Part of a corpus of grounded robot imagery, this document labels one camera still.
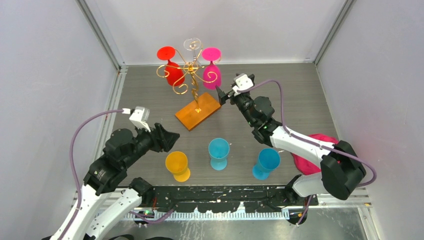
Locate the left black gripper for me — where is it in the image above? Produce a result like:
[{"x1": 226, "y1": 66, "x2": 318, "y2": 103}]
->
[{"x1": 123, "y1": 120, "x2": 181, "y2": 167}]

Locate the pink plastic wine glass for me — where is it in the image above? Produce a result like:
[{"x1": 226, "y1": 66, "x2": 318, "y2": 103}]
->
[{"x1": 201, "y1": 47, "x2": 222, "y2": 90}]

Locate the yellow plastic wine glass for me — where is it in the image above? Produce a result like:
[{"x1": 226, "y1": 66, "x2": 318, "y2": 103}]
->
[{"x1": 165, "y1": 151, "x2": 191, "y2": 183}]

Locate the blue wine glass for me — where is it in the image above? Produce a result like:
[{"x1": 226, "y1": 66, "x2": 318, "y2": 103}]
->
[
  {"x1": 252, "y1": 148, "x2": 281, "y2": 180},
  {"x1": 208, "y1": 138, "x2": 230, "y2": 171}
]

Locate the red plastic wine glass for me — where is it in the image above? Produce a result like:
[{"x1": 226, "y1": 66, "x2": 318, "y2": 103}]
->
[{"x1": 156, "y1": 46, "x2": 185, "y2": 87}]

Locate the clear wine glass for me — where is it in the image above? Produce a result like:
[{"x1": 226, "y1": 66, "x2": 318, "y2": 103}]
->
[{"x1": 183, "y1": 37, "x2": 203, "y2": 67}]

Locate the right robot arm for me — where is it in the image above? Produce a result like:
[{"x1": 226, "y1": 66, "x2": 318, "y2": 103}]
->
[{"x1": 216, "y1": 87, "x2": 367, "y2": 205}]

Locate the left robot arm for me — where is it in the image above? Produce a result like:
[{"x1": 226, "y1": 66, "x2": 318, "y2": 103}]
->
[{"x1": 48, "y1": 123, "x2": 180, "y2": 240}]

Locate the pink crumpled cloth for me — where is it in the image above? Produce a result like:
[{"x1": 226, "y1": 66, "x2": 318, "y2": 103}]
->
[{"x1": 291, "y1": 133, "x2": 339, "y2": 175}]

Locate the gold wire glass rack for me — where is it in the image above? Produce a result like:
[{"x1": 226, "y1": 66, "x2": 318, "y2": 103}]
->
[{"x1": 156, "y1": 47, "x2": 221, "y2": 131}]

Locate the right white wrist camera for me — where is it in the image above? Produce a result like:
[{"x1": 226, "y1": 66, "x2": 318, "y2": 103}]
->
[{"x1": 232, "y1": 73, "x2": 255, "y2": 96}]

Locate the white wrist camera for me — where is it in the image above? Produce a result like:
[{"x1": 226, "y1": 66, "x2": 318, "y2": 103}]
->
[
  {"x1": 122, "y1": 106, "x2": 151, "y2": 132},
  {"x1": 232, "y1": 73, "x2": 255, "y2": 96}
]

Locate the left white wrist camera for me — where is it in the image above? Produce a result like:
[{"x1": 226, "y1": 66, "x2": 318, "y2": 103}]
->
[{"x1": 122, "y1": 106, "x2": 151, "y2": 132}]

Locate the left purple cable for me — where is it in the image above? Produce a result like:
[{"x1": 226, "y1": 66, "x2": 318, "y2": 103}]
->
[{"x1": 56, "y1": 109, "x2": 176, "y2": 240}]

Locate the purple cable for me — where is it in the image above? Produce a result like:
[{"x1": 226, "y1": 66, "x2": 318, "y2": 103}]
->
[
  {"x1": 236, "y1": 79, "x2": 378, "y2": 226},
  {"x1": 56, "y1": 109, "x2": 176, "y2": 240}
]

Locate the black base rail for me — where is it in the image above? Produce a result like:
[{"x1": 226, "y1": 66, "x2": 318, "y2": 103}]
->
[{"x1": 139, "y1": 185, "x2": 318, "y2": 213}]

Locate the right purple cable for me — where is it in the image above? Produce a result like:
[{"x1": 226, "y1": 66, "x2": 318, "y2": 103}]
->
[{"x1": 236, "y1": 79, "x2": 378, "y2": 226}]

